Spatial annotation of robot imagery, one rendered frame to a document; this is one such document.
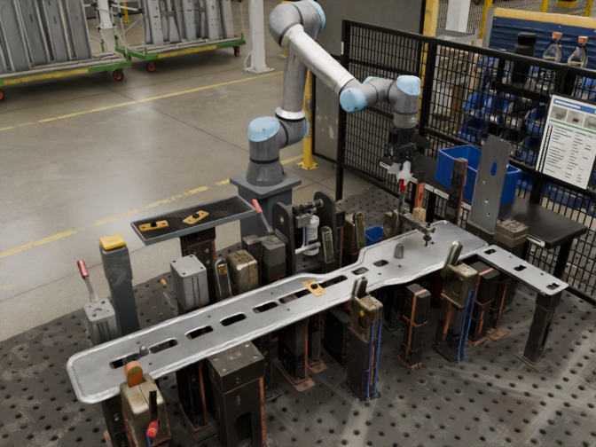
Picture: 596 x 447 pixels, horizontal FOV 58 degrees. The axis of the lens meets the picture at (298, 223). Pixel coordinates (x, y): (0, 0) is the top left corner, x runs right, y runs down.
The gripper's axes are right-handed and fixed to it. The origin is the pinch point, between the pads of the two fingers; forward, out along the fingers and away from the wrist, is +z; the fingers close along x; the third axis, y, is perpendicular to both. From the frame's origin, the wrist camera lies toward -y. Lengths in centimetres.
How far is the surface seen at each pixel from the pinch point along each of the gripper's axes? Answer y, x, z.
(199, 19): -254, -768, 58
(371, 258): 21.3, 10.2, 19.5
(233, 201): 54, -23, 4
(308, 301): 52, 18, 20
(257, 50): -282, -623, 86
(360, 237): 18.0, 0.2, 17.3
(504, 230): -23.6, 26.6, 14.6
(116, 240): 95, -18, 3
